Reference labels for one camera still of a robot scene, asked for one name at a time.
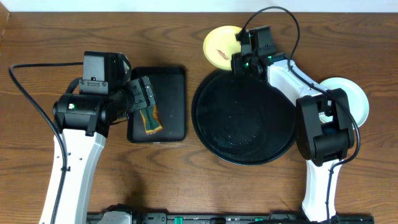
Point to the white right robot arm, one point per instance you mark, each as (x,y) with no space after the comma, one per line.
(325,128)

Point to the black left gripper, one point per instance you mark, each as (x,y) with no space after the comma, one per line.
(140,95)

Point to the black rectangular tray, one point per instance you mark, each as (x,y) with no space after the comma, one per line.
(168,84)

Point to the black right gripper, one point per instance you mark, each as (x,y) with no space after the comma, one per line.
(236,60)

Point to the black round tray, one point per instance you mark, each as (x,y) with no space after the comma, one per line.
(242,120)

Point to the yellow plate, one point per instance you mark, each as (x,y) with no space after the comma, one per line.
(220,44)

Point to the green and orange sponge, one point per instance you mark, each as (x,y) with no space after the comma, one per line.
(151,120)

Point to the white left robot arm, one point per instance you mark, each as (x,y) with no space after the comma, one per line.
(83,116)

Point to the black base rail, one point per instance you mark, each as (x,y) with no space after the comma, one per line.
(123,214)

